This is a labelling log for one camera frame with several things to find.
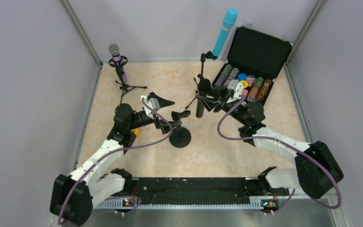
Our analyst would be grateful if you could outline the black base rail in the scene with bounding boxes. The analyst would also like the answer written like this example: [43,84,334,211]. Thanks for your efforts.
[96,177,290,212]

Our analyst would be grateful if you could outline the tripod stand with shock mount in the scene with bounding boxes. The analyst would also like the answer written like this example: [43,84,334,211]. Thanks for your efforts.
[109,54,147,104]

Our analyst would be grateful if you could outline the purple cable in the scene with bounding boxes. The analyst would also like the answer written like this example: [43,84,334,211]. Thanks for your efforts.
[216,94,343,215]
[58,98,173,226]

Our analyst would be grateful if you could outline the black round-base mic stand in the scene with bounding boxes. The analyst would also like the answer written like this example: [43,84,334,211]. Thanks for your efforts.
[169,110,191,148]

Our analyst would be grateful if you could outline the black poker chip case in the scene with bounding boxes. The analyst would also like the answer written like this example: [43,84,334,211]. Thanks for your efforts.
[212,26,293,105]

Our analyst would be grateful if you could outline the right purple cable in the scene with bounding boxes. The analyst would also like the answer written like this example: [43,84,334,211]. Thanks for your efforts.
[216,94,343,215]

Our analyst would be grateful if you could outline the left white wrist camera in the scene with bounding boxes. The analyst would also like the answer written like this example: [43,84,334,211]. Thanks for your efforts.
[140,95,160,119]

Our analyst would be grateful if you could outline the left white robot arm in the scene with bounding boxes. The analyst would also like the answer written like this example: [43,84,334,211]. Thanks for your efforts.
[50,92,175,226]

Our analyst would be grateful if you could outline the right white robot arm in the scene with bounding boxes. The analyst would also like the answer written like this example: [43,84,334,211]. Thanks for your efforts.
[196,85,344,204]

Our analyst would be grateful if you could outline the black tripod clip stand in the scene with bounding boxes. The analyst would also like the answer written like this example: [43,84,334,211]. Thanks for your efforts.
[185,52,219,110]

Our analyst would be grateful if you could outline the purple glitter microphone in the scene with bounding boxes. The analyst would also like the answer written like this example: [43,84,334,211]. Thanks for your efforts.
[108,44,128,84]

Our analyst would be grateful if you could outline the black microphone orange end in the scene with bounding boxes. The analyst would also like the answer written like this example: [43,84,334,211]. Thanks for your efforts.
[195,78,212,119]

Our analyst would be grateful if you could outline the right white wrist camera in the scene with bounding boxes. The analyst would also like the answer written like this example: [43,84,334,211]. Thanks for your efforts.
[226,79,244,103]

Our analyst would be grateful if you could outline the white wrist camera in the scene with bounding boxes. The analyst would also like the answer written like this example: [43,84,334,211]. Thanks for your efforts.
[226,79,244,103]
[140,95,160,119]

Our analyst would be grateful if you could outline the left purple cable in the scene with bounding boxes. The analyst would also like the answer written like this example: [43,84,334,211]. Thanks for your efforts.
[58,98,173,226]

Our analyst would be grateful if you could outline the light blue microphone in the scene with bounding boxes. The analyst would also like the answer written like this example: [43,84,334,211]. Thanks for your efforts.
[212,8,238,59]

